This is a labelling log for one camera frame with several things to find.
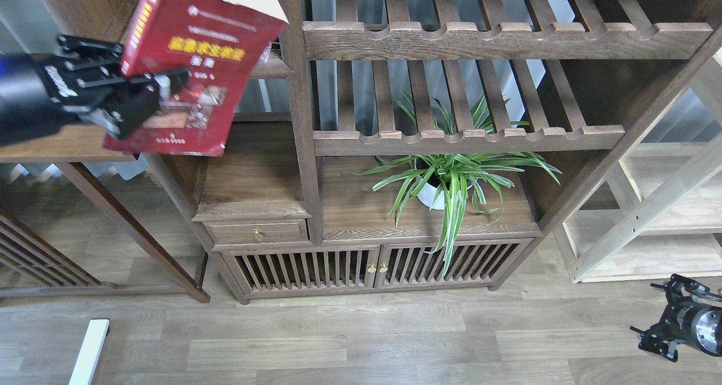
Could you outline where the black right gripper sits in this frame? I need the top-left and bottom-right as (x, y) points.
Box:
(630, 273), (721, 362)

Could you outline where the white pink upright book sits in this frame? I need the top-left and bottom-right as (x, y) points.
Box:
(259, 43), (272, 63)

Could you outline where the white robot base bar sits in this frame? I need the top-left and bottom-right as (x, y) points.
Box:
(68, 318), (111, 384)

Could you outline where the brass drawer knob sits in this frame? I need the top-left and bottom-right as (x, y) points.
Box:
(252, 229), (266, 242)

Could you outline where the red hardcover book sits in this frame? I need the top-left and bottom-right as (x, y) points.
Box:
(103, 0), (287, 157)

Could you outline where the light wooden shelf rack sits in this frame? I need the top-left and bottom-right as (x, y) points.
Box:
(554, 52), (721, 282)

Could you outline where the dark upright book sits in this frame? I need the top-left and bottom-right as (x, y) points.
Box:
(269, 39), (281, 51)

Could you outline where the dark wooden bookshelf cabinet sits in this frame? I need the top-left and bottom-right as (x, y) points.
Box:
(31, 0), (722, 306)

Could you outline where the white plant pot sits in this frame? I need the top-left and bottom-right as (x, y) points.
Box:
(413, 154), (458, 210)

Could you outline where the green spider plant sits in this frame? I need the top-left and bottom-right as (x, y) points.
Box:
(354, 91), (562, 276)

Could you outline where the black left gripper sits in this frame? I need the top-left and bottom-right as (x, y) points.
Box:
(1, 34), (190, 146)

